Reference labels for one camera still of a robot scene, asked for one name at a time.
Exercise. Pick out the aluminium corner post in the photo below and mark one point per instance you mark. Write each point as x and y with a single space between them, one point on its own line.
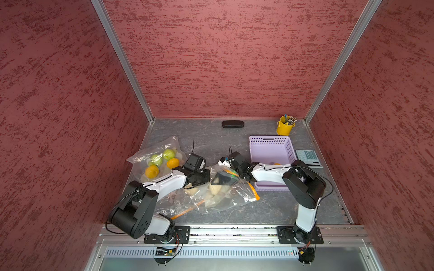
355 35
107 24

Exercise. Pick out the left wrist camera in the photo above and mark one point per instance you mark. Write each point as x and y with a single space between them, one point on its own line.
195 163

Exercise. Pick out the green pear in bag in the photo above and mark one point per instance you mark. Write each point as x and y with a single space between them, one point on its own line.
169 154

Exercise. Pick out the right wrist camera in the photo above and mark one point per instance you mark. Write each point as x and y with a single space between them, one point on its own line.
224 161

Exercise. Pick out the pens in cup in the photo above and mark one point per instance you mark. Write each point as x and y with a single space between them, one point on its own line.
289 120

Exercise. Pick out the clear zip-top bag orange seal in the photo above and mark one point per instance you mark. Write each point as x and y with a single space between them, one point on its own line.
240 192

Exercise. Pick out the yellow pen cup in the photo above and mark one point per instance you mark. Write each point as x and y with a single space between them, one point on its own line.
283 129

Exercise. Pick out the aluminium corner post left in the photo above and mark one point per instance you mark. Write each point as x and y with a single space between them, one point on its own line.
107 24

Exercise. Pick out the orange fruit in left bag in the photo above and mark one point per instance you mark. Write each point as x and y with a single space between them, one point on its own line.
173 163

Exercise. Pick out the beige pear lower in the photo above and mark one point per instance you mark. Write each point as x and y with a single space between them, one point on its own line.
218 189

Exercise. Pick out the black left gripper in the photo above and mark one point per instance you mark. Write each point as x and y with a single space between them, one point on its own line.
207 178

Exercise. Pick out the clear bag with green fruit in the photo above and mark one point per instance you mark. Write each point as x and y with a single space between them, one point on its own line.
144 173

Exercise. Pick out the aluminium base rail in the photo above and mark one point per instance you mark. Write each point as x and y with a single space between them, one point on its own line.
243 247

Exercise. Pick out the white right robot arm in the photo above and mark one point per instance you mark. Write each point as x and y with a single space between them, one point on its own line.
306 186

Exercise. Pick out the aluminium corner post right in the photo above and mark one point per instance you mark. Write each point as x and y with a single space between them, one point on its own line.
355 35

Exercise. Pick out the grey desk calculator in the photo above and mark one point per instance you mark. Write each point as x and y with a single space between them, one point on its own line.
309 157

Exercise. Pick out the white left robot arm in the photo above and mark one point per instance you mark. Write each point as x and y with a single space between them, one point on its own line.
134 214

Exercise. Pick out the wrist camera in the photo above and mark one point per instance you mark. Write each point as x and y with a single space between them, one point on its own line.
224 161
195 163

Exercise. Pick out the lilac perforated plastic basket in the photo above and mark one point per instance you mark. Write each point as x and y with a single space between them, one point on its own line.
270 149

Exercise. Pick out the black glasses case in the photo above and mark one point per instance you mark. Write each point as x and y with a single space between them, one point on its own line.
233 124

